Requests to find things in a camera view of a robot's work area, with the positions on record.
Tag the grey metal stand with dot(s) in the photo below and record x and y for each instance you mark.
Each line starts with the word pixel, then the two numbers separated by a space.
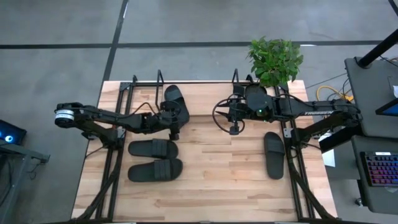
pixel 28 154

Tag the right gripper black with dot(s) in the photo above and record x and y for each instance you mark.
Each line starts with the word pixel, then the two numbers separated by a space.
pixel 237 113

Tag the black frame wooden board shelf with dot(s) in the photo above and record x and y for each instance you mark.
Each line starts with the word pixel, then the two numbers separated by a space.
pixel 202 99

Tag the black device with blue light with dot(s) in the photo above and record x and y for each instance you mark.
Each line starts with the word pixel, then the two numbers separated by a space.
pixel 12 133

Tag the grey desk with pole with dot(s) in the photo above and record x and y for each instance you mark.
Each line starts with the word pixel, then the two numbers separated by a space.
pixel 370 93

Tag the black rubber slide sandal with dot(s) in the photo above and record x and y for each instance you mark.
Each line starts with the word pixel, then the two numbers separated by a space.
pixel 152 148
pixel 274 155
pixel 152 170
pixel 175 93

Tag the green plant in black pot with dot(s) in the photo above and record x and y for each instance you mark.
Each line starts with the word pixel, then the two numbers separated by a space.
pixel 275 62

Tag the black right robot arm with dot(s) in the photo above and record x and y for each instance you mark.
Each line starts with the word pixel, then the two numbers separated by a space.
pixel 311 109

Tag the black aluminium rig frame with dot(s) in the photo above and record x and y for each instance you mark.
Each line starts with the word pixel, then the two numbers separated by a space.
pixel 125 86

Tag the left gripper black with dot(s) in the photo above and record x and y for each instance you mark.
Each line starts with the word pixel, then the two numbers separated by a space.
pixel 168 121

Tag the black round pole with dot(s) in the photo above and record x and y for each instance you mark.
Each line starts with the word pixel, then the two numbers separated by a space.
pixel 373 53

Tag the laptop with blue screen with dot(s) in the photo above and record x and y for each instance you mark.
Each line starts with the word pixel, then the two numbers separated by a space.
pixel 390 109

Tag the backlit computer keyboard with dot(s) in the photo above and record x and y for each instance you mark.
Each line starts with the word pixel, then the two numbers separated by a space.
pixel 382 169

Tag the grey desk with keyboard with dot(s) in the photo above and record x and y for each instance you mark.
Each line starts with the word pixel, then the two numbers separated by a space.
pixel 379 199

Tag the white paper sheet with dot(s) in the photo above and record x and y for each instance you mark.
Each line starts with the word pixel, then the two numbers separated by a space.
pixel 329 158

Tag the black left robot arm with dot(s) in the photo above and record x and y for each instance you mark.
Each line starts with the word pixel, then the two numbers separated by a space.
pixel 93 115

